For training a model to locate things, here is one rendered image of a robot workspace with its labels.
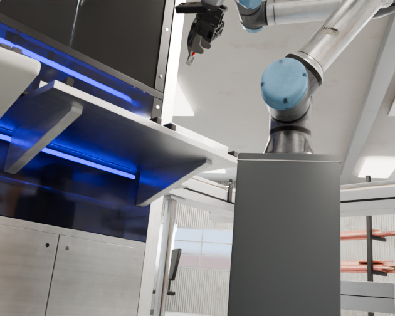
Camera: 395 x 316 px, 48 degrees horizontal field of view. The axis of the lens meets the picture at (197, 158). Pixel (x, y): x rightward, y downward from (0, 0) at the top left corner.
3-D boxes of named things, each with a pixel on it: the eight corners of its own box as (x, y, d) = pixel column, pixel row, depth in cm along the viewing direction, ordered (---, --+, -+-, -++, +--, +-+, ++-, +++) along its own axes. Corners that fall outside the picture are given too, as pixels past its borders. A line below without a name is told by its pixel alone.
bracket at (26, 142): (3, 171, 132) (12, 130, 136) (13, 173, 134) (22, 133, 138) (63, 155, 109) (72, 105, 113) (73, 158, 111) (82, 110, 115)
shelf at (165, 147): (-27, 126, 135) (-25, 120, 136) (149, 180, 183) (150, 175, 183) (53, 87, 103) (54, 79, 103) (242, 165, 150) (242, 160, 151)
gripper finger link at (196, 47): (197, 65, 151) (205, 41, 145) (182, 57, 152) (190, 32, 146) (201, 63, 153) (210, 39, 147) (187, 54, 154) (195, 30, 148)
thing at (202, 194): (149, 185, 184) (154, 149, 188) (126, 189, 194) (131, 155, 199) (251, 216, 230) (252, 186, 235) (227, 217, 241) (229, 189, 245)
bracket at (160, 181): (135, 205, 166) (140, 171, 169) (142, 206, 168) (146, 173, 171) (202, 197, 143) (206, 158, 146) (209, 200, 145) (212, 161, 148)
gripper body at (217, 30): (209, 45, 144) (219, 12, 136) (187, 32, 146) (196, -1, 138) (220, 37, 149) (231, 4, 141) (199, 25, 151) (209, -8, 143)
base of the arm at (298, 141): (316, 175, 128) (316, 142, 131) (318, 159, 114) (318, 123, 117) (263, 173, 131) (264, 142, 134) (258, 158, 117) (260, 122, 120)
